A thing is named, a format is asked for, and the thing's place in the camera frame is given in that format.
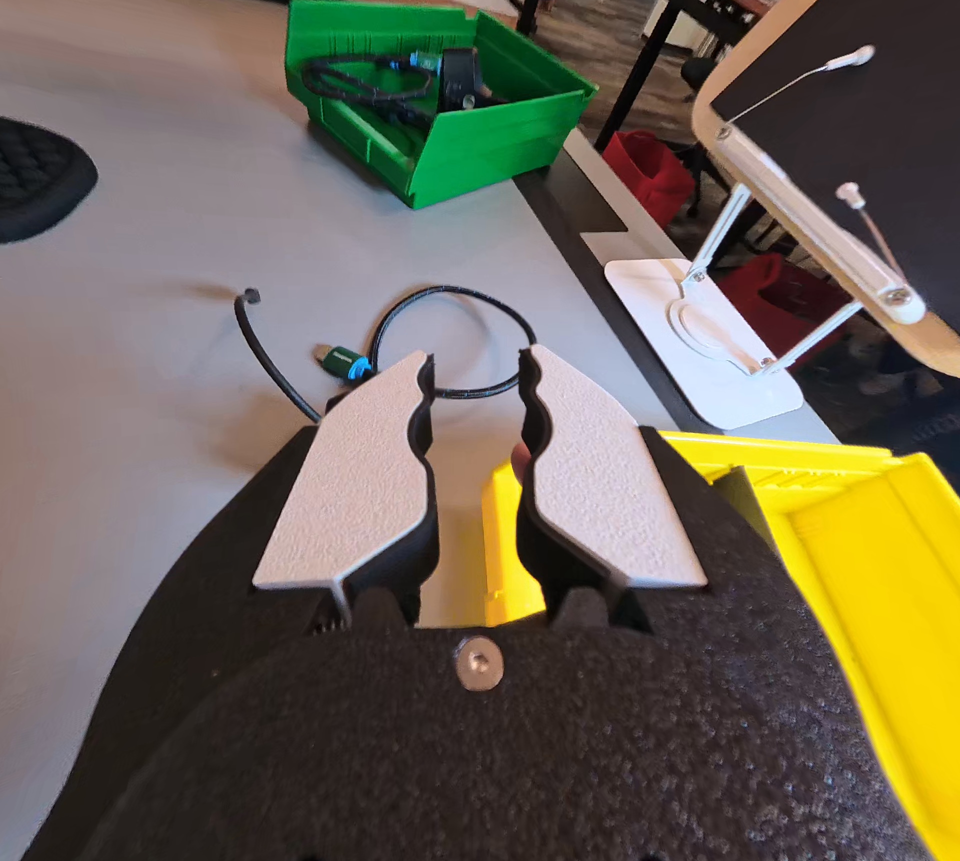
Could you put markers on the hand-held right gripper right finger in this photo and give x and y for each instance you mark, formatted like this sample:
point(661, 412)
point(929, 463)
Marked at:
point(607, 493)

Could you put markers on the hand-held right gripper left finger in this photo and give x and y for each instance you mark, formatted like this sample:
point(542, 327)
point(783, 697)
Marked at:
point(352, 486)

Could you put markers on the yellow plastic bin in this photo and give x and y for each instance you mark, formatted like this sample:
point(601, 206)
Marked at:
point(862, 576)

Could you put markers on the green plastic bin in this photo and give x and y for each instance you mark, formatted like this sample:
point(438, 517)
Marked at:
point(487, 148)

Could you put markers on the person's right hand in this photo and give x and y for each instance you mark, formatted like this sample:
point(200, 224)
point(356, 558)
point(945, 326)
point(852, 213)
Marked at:
point(520, 463)

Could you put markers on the dark bin divider panel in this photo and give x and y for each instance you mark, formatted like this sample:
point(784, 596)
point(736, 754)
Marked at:
point(739, 501)

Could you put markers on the white metal stand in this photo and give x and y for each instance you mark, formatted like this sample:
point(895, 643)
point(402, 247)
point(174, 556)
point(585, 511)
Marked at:
point(652, 321)

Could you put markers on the red fabric bag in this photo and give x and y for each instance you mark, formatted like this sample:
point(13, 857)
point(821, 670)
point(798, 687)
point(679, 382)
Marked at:
point(780, 291)
point(645, 178)

